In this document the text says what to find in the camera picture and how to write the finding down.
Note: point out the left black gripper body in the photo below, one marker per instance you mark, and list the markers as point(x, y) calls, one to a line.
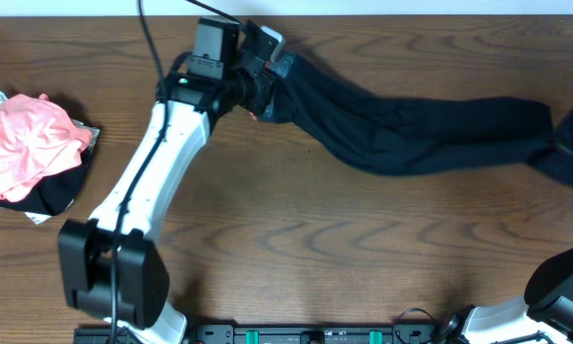
point(251, 91)

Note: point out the black leggings red waistband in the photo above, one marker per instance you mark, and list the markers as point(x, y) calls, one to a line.
point(406, 136)

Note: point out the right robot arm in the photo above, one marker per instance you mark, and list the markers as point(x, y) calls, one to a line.
point(545, 312)

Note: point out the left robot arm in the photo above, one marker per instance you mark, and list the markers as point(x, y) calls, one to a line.
point(110, 264)

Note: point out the black folded garment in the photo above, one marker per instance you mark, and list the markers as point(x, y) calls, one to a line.
point(54, 194)

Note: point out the pink crumpled garment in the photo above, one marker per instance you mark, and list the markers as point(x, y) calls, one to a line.
point(38, 139)

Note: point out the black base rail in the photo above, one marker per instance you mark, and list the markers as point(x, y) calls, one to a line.
point(227, 334)

